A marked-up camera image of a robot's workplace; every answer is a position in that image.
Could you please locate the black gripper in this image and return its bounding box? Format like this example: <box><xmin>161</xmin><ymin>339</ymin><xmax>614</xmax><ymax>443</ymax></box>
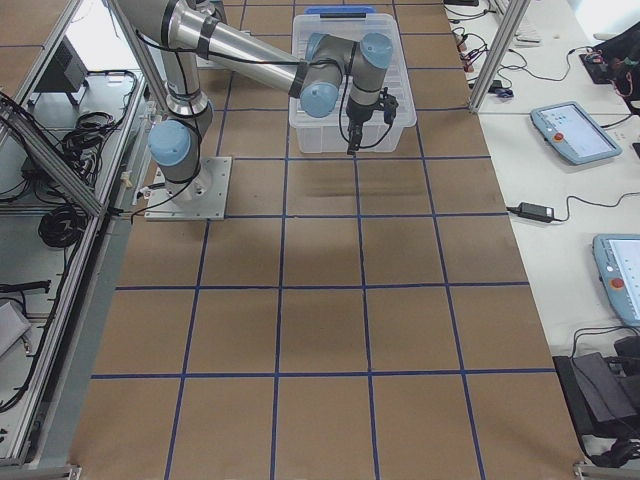
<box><xmin>346</xmin><ymin>96</ymin><xmax>376</xmax><ymax>154</ymax></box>

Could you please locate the clear plastic box lid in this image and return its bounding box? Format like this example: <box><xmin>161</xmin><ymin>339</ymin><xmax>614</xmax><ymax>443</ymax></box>
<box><xmin>289</xmin><ymin>13</ymin><xmax>416</xmax><ymax>142</ymax></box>

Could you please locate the clear plastic storage box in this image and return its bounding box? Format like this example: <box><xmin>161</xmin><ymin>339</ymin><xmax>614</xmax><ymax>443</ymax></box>
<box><xmin>295</xmin><ymin>122</ymin><xmax>402</xmax><ymax>155</ymax></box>

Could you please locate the black power adapter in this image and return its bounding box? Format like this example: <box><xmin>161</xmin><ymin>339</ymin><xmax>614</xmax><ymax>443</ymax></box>
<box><xmin>517</xmin><ymin>202</ymin><xmax>555</xmax><ymax>223</ymax></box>

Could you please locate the blue teach pendant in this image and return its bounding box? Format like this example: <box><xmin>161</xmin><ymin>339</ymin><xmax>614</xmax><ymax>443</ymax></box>
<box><xmin>592</xmin><ymin>234</ymin><xmax>639</xmax><ymax>327</ymax></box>
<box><xmin>530</xmin><ymin>101</ymin><xmax>622</xmax><ymax>165</ymax></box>

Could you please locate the aluminium frame post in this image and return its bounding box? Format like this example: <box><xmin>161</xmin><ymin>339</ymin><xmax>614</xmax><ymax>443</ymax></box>
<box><xmin>468</xmin><ymin>0</ymin><xmax>530</xmax><ymax>114</ymax></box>

